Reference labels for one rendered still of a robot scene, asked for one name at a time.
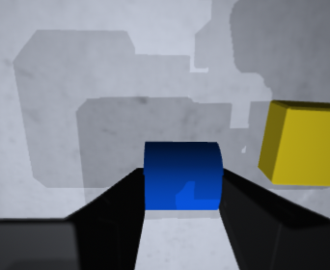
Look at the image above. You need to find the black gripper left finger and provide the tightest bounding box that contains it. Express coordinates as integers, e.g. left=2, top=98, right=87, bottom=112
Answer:
left=0, top=168, right=146, bottom=270

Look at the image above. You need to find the blue block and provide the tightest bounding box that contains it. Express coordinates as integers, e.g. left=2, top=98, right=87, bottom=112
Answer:
left=144, top=142, right=224, bottom=210

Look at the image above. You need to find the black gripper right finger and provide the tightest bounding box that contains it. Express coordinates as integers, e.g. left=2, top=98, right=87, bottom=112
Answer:
left=218, top=169, right=330, bottom=270

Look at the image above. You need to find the yellow block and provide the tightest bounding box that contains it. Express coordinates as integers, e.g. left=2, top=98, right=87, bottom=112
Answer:
left=258, top=100, right=330, bottom=186

